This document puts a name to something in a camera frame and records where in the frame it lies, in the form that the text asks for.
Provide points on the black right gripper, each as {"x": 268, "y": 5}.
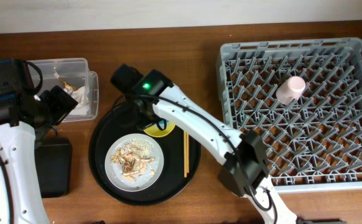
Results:
{"x": 141, "y": 120}

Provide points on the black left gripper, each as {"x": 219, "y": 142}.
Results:
{"x": 61, "y": 102}

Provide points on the light blue cup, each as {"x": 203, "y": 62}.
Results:
{"x": 162, "y": 124}

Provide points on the white napkin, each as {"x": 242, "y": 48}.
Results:
{"x": 82, "y": 107}

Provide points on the pink cup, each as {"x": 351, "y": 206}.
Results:
{"x": 290, "y": 90}

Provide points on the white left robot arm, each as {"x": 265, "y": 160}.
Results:
{"x": 20, "y": 197}

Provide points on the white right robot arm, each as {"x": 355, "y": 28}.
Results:
{"x": 242, "y": 156}

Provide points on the waste in clear bin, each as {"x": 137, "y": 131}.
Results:
{"x": 68, "y": 87}

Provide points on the clear plastic waste bin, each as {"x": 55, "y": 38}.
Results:
{"x": 76, "y": 72}

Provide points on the grey dishwasher rack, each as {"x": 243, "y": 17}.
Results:
{"x": 313, "y": 143}

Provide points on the yellow bowl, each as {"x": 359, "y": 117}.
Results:
{"x": 153, "y": 131}

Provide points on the left wooden chopstick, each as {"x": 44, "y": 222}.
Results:
{"x": 184, "y": 167}

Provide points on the wooden chopstick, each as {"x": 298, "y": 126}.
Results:
{"x": 187, "y": 153}
{"x": 184, "y": 167}

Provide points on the right wooden chopstick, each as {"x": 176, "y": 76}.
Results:
{"x": 187, "y": 153}

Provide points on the food scraps on plate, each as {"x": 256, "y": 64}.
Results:
{"x": 134, "y": 157}

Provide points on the black rectangular bin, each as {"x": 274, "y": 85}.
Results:
{"x": 53, "y": 160}

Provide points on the grey plate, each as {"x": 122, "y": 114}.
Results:
{"x": 151, "y": 175}

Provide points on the round black tray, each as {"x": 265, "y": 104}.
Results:
{"x": 119, "y": 122}

